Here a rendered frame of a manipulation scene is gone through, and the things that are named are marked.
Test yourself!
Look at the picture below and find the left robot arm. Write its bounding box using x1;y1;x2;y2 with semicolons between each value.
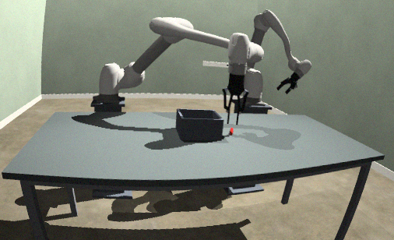
244;10;311;106

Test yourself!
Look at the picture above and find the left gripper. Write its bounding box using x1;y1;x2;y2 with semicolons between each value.
277;72;300;94

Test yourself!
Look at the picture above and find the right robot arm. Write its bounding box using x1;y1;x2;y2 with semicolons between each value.
93;17;264;103

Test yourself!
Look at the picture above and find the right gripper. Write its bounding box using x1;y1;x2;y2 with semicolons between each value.
222;74;249;125

